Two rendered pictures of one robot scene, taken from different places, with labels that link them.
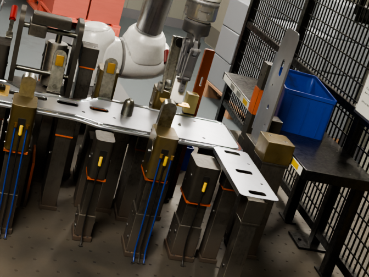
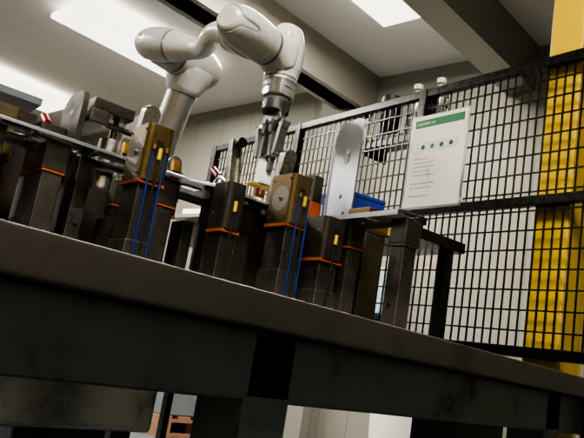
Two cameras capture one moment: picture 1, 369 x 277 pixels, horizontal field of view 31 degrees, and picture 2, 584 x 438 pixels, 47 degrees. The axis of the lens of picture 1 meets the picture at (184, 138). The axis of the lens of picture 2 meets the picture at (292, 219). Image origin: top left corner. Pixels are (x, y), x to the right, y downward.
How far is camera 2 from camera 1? 113 cm
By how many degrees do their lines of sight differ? 37
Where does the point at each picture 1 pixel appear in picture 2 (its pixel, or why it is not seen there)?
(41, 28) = (104, 114)
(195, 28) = (281, 102)
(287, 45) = (348, 136)
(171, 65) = (233, 169)
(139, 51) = not seen: hidden behind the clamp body
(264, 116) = (338, 207)
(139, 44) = not seen: hidden behind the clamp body
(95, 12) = not seen: outside the picture
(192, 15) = (277, 89)
